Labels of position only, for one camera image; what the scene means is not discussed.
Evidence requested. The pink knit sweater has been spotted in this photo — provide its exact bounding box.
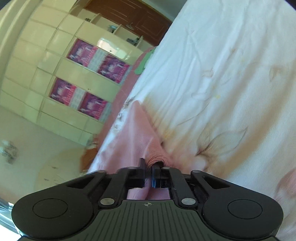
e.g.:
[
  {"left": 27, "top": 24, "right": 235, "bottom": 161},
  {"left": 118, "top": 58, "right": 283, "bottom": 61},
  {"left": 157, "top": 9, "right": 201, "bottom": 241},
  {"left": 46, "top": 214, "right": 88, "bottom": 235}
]
[{"left": 105, "top": 99, "right": 179, "bottom": 200}]

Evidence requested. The orange brown pillow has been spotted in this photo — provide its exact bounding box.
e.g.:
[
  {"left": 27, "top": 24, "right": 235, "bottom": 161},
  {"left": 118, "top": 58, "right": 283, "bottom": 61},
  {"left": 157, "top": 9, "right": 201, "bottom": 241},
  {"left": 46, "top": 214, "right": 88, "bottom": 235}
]
[{"left": 79, "top": 147, "right": 98, "bottom": 173}]

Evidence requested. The cream round headboard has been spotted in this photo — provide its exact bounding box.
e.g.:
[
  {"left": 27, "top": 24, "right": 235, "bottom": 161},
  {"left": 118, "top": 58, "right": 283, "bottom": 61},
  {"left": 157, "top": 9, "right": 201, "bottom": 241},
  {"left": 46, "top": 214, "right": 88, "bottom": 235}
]
[{"left": 34, "top": 161, "right": 86, "bottom": 191}]

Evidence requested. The lower left purple poster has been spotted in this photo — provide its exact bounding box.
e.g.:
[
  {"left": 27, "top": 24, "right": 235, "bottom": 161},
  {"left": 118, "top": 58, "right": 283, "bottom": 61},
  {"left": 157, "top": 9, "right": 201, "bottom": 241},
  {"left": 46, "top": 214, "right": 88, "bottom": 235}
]
[{"left": 78, "top": 92, "right": 107, "bottom": 120}]

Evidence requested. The purple poster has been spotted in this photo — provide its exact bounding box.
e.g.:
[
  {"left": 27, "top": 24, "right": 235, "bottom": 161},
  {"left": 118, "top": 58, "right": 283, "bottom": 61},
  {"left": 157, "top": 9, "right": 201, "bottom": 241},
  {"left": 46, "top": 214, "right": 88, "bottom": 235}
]
[
  {"left": 97, "top": 54, "right": 130, "bottom": 83},
  {"left": 78, "top": 92, "right": 107, "bottom": 120},
  {"left": 50, "top": 78, "right": 76, "bottom": 106},
  {"left": 67, "top": 39, "right": 97, "bottom": 67}
]

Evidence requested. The pink checked bedspread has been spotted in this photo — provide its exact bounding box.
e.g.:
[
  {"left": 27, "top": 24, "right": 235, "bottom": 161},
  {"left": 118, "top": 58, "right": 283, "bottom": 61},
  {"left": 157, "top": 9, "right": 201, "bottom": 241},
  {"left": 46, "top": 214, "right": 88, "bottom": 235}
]
[{"left": 94, "top": 47, "right": 156, "bottom": 150}]

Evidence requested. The white floral quilt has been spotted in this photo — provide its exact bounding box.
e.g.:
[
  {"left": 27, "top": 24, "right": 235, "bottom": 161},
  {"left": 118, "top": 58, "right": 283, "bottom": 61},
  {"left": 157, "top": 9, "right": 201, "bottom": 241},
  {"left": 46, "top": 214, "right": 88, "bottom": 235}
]
[{"left": 101, "top": 1, "right": 295, "bottom": 240}]

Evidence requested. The green folded cloth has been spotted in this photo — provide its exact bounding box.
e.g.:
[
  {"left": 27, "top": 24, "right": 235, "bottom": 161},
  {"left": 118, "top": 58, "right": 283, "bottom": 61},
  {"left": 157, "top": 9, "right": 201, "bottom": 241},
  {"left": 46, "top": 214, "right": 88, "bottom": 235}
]
[{"left": 134, "top": 47, "right": 156, "bottom": 75}]

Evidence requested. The upper left purple poster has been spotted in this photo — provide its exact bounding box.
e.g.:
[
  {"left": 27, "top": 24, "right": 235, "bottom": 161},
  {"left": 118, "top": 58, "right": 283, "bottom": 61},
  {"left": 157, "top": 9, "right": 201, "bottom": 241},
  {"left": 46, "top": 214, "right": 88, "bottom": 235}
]
[{"left": 50, "top": 78, "right": 76, "bottom": 106}]

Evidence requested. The lower right purple poster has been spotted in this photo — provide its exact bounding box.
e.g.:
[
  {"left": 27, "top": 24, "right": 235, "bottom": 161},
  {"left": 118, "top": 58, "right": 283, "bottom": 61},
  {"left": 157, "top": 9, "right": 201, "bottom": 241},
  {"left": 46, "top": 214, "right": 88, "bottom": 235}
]
[{"left": 97, "top": 54, "right": 130, "bottom": 83}]

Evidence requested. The upper right purple poster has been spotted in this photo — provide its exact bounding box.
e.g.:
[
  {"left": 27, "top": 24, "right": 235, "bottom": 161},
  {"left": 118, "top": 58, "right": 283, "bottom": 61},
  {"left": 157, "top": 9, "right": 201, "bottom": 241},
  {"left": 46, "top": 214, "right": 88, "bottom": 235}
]
[{"left": 67, "top": 39, "right": 97, "bottom": 67}]

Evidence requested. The cream wardrobe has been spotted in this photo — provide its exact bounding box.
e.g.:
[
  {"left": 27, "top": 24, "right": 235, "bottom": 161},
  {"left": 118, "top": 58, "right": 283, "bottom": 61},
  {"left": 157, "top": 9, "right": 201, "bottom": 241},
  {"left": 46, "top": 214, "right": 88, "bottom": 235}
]
[{"left": 1, "top": 1, "right": 149, "bottom": 145}]

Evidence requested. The brown wooden door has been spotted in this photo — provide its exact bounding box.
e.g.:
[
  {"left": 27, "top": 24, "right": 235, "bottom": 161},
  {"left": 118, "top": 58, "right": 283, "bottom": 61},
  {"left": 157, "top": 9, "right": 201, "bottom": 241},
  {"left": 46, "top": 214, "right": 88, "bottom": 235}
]
[{"left": 85, "top": 0, "right": 172, "bottom": 46}]

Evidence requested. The wall lamp sconce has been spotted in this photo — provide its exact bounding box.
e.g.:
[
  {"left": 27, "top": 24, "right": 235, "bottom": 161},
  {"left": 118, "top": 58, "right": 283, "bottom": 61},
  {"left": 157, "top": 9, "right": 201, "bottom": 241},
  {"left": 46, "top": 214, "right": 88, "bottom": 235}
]
[{"left": 1, "top": 141, "right": 19, "bottom": 164}]

